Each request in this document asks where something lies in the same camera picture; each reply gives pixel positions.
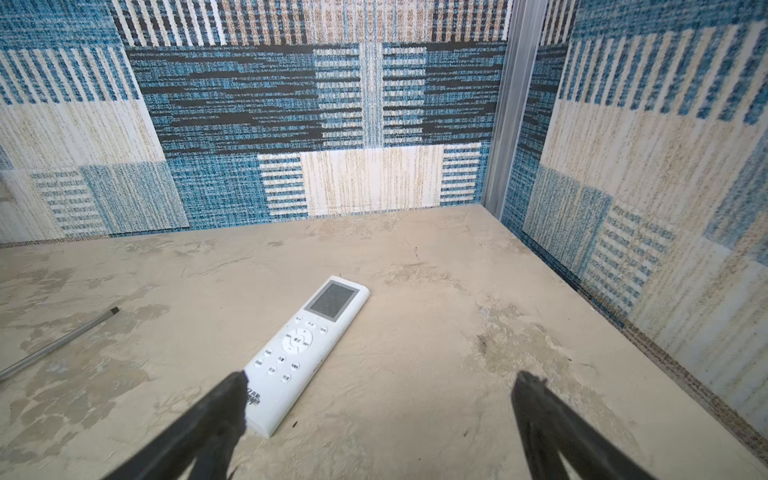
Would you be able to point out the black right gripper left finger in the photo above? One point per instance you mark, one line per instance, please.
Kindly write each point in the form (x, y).
(200, 443)

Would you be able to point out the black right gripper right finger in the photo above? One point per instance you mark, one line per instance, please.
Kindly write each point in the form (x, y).
(553, 435)

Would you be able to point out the orange handled screwdriver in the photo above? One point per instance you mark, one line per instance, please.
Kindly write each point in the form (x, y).
(29, 360)

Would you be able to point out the white remote with grey screen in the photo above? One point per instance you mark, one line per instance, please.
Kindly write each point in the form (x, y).
(282, 369)

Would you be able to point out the aluminium corner post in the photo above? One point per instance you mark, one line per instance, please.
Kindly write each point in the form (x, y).
(526, 19)

